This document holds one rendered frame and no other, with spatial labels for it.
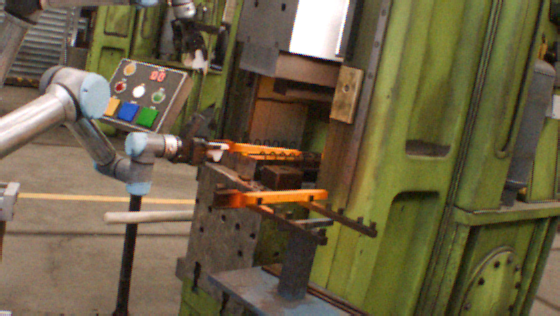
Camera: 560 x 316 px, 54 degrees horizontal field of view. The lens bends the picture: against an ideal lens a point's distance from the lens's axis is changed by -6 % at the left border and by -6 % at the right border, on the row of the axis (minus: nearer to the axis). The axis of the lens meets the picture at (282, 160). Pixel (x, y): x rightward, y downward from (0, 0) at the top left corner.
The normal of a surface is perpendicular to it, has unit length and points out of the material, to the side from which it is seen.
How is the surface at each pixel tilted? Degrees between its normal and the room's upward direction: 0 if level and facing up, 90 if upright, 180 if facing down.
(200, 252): 90
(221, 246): 90
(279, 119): 90
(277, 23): 90
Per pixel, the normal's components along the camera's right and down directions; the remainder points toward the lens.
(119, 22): 0.42, 0.24
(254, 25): -0.75, -0.03
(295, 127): 0.63, 0.28
